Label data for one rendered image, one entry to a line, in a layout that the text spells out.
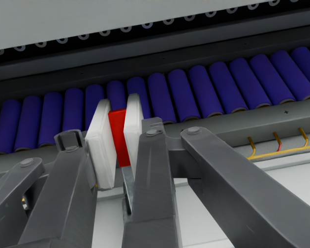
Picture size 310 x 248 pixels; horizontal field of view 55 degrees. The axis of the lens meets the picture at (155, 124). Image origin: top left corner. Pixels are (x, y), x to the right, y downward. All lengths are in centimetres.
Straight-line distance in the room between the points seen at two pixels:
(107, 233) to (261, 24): 24
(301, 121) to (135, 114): 14
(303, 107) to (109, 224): 17
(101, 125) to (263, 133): 14
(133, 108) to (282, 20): 21
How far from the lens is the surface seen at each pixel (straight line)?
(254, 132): 24
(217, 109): 25
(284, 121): 25
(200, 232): 22
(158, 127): 16
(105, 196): 23
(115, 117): 18
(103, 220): 23
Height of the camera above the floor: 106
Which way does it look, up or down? 29 degrees down
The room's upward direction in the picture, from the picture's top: 10 degrees counter-clockwise
